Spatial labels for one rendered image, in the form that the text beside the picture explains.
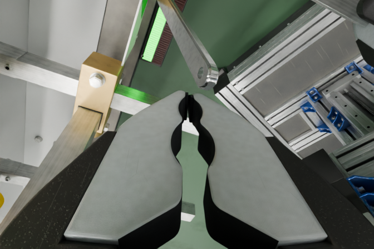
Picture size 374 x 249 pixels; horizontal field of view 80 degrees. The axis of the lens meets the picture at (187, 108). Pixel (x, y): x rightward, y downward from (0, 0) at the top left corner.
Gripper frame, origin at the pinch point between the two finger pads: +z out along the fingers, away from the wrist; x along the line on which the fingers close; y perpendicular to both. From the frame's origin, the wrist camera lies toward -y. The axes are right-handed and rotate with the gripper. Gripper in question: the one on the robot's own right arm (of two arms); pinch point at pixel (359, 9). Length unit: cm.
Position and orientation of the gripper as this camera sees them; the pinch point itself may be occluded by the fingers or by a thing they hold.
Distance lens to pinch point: 37.2
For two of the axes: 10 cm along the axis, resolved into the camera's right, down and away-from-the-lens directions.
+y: 9.2, 3.2, 2.3
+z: -0.1, -5.7, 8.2
